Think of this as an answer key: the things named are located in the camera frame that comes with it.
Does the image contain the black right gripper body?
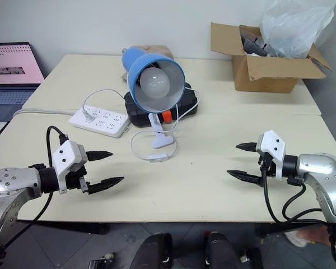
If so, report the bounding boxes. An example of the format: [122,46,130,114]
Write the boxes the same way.
[258,152,278,187]

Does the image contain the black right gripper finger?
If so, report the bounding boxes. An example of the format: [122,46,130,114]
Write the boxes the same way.
[226,169,263,186]
[235,142,259,154]

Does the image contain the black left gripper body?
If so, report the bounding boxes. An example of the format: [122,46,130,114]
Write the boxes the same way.
[65,165,91,194]

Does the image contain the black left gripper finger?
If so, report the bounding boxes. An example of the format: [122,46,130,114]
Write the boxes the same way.
[85,150,114,163]
[88,176,125,196]

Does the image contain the blue clip desk lamp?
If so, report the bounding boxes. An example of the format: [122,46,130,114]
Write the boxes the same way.
[121,47,186,150]

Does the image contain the white power strip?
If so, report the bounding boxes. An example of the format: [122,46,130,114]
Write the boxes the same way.
[68,104,130,139]

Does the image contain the black case with orange latch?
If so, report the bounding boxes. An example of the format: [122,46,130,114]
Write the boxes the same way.
[124,81,202,128]

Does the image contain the brown cardboard box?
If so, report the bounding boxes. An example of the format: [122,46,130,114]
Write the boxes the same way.
[210,22,334,94]

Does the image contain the dark rounded shape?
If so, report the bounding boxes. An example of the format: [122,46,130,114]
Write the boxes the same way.
[203,230,238,269]
[133,232,174,269]

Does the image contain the white round light bulb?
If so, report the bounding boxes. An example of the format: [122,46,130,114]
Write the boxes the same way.
[139,68,171,99]

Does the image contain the dark grey items in box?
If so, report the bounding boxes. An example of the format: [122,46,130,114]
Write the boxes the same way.
[239,25,270,58]

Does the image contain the open laptop with pink screen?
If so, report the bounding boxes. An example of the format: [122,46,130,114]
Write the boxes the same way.
[0,42,46,141]

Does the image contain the clear plastic bag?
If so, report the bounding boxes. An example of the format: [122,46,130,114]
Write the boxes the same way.
[259,0,335,60]

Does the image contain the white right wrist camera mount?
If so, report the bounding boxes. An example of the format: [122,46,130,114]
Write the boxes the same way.
[256,130,286,180]

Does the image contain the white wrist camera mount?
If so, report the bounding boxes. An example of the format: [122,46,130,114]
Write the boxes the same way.
[50,141,88,194]
[256,130,286,180]

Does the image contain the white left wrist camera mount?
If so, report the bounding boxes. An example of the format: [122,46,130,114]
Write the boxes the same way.
[50,141,88,194]

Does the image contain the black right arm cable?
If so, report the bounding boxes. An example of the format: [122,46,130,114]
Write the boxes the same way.
[259,154,329,225]

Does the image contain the white lamp power cord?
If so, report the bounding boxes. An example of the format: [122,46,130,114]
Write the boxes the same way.
[82,86,202,165]

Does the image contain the black table frame bar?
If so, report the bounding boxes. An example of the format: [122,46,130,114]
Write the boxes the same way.
[16,220,110,235]
[254,221,327,238]

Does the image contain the white inline cord switch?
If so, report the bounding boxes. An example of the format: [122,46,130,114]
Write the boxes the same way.
[148,153,169,164]

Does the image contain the grey power strip cable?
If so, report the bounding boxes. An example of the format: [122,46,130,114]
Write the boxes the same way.
[12,108,77,119]

